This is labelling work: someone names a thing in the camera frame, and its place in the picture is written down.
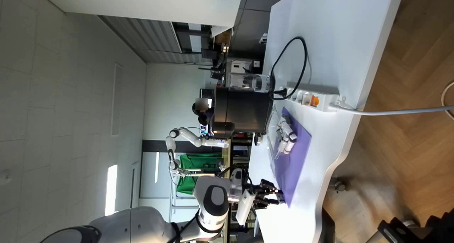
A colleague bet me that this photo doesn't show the purple mat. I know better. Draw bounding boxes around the purple mat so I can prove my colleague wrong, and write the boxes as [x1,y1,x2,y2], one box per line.
[273,107,312,208]

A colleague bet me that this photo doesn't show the person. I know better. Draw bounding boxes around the person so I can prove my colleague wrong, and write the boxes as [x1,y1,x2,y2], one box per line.
[192,98,216,127]

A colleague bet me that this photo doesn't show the chair caster wheel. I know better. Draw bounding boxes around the chair caster wheel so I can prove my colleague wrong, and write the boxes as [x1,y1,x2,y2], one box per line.
[328,177,347,194]

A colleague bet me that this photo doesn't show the window blinds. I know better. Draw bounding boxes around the window blinds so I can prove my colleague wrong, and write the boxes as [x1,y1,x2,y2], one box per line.
[99,15,214,65]

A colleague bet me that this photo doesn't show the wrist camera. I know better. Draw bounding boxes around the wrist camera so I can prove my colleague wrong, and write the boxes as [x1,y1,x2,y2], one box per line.
[236,190,256,226]

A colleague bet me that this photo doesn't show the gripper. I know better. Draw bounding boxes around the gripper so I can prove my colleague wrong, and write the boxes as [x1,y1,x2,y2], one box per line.
[251,180,285,210]

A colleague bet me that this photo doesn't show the green cloth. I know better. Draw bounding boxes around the green cloth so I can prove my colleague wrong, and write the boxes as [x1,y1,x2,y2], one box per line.
[177,153,223,195]

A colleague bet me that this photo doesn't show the white power strip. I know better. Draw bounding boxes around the white power strip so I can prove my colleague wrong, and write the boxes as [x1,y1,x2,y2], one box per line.
[285,81,342,112]

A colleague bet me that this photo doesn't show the black cable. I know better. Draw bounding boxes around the black cable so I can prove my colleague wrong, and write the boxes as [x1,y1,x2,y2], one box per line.
[270,36,308,101]

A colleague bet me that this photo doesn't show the white and orange plug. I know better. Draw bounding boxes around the white and orange plug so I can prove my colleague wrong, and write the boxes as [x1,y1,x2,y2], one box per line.
[301,93,320,107]

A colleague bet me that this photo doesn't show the white marker with black cap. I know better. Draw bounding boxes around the white marker with black cap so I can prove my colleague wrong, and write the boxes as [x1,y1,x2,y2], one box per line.
[279,118,298,141]

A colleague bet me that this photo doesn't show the black coffee machine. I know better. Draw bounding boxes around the black coffee machine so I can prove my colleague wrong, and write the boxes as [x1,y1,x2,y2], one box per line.
[212,72,275,138]

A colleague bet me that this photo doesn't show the white tube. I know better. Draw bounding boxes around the white tube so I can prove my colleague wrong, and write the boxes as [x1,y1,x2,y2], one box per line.
[282,139,297,155]

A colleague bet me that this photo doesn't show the grey cable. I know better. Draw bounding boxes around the grey cable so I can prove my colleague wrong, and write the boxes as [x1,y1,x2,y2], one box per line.
[336,80,454,122]

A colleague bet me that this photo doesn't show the clear plastic container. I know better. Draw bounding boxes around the clear plastic container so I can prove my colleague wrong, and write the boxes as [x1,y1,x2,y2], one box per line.
[266,106,299,162]

